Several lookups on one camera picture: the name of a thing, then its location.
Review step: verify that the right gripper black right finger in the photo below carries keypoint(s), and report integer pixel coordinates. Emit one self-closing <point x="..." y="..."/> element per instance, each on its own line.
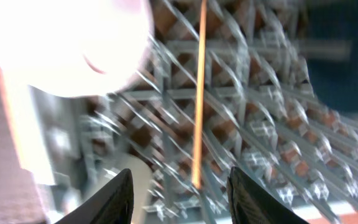
<point x="249" y="203"/>

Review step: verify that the blue plate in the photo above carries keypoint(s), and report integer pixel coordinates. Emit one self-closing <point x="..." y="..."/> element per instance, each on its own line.
<point x="335" y="82"/>

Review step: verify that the grey dishwasher rack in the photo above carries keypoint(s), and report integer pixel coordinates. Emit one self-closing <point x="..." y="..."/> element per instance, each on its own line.
<point x="260" y="114"/>

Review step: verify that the white bowl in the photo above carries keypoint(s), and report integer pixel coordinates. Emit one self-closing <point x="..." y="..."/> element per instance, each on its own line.
<point x="73" y="48"/>

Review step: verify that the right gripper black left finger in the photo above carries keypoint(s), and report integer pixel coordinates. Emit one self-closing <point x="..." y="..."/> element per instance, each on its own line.
<point x="112" y="204"/>

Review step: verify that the wooden chopstick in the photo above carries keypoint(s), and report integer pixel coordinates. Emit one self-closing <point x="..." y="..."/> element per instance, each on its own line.
<point x="197" y="143"/>

